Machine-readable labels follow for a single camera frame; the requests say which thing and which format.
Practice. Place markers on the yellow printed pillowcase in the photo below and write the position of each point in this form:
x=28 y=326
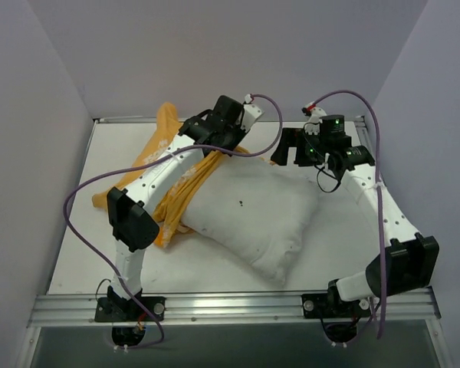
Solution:
x=169 y=211

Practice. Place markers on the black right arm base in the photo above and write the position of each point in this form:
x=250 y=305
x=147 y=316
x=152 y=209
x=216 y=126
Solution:
x=339 y=319

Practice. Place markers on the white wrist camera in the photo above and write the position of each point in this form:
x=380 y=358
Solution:
x=251 y=113
x=314 y=114

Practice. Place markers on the aluminium table edge rail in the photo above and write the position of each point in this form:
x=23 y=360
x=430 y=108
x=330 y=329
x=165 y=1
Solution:
x=372 y=153

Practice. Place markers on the white pillow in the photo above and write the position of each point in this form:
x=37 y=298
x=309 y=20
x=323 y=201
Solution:
x=257 y=211

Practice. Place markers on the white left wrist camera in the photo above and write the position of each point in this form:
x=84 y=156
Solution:
x=251 y=113

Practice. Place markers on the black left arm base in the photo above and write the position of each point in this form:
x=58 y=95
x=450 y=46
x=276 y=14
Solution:
x=114 y=309

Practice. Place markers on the aluminium front frame rail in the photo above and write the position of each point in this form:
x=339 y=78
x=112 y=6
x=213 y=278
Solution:
x=181 y=309

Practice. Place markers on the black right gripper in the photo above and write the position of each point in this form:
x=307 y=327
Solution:
x=298 y=146

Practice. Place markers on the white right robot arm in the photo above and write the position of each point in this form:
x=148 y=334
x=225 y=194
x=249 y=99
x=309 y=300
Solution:
x=406 y=258

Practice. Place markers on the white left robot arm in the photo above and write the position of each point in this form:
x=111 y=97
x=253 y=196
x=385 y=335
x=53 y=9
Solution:
x=130 y=209

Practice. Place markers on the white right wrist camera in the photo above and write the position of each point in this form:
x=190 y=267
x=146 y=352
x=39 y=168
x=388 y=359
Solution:
x=314 y=114

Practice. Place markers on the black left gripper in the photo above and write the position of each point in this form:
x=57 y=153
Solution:
x=222 y=139

